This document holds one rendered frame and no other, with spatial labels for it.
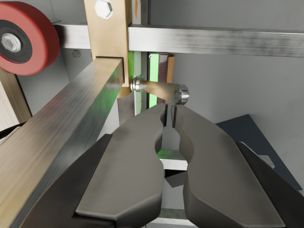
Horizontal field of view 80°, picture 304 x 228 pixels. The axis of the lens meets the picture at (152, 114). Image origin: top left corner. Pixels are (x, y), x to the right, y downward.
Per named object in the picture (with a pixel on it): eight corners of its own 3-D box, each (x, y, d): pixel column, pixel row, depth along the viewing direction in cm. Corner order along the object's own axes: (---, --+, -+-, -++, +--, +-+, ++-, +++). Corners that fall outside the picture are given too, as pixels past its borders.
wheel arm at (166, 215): (234, 209, 55) (239, 224, 51) (231, 216, 57) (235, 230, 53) (91, 200, 56) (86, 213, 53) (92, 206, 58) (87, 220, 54)
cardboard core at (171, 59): (174, 57, 102) (170, 103, 119) (174, 53, 109) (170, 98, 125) (160, 56, 103) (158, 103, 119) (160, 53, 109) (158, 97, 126)
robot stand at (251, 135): (248, 113, 128) (303, 189, 78) (253, 139, 140) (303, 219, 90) (212, 124, 135) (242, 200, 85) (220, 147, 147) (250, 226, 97)
